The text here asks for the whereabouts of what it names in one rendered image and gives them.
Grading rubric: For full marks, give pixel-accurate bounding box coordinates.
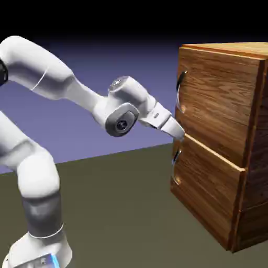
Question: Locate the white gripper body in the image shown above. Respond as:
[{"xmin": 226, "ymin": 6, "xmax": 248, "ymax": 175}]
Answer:
[{"xmin": 160, "ymin": 116, "xmax": 186, "ymax": 141}]

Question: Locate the large wooden cabinet door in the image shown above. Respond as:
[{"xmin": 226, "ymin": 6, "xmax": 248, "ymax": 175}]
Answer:
[{"xmin": 175, "ymin": 47, "xmax": 265, "ymax": 169}]

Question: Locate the small wooden cabinet door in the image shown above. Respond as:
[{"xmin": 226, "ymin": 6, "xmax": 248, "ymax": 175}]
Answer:
[{"xmin": 170, "ymin": 133, "xmax": 246, "ymax": 252}]

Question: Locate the wooden cabinet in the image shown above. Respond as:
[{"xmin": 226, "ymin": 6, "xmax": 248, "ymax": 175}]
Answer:
[{"xmin": 170, "ymin": 41, "xmax": 268, "ymax": 253}]

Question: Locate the short curved metal handle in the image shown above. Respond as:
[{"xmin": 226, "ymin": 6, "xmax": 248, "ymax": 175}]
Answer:
[{"xmin": 171, "ymin": 149, "xmax": 182, "ymax": 186}]

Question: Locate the long curved metal handle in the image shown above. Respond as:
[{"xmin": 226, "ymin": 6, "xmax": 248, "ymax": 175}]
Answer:
[{"xmin": 175, "ymin": 70, "xmax": 188, "ymax": 115}]

